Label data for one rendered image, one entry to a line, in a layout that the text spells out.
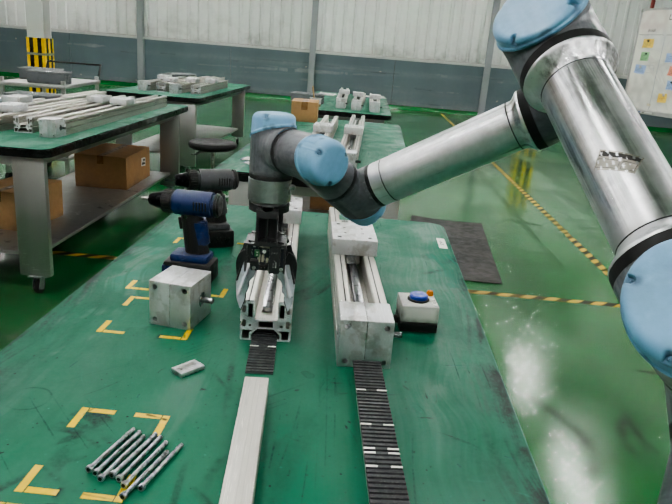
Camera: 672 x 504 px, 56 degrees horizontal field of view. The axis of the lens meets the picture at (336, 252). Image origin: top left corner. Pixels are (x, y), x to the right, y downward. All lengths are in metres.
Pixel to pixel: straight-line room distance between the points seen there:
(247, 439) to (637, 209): 0.59
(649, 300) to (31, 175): 3.14
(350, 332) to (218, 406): 0.28
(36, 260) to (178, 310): 2.32
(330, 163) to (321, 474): 0.45
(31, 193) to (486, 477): 2.89
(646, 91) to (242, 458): 6.65
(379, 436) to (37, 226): 2.79
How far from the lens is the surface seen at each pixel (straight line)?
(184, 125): 6.49
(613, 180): 0.71
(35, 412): 1.10
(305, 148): 0.98
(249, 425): 0.97
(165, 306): 1.33
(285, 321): 1.27
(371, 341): 1.19
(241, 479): 0.87
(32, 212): 3.52
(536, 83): 0.83
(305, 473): 0.94
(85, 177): 5.06
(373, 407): 1.03
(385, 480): 0.88
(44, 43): 12.28
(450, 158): 1.01
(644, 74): 7.31
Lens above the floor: 1.34
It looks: 18 degrees down
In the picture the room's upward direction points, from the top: 5 degrees clockwise
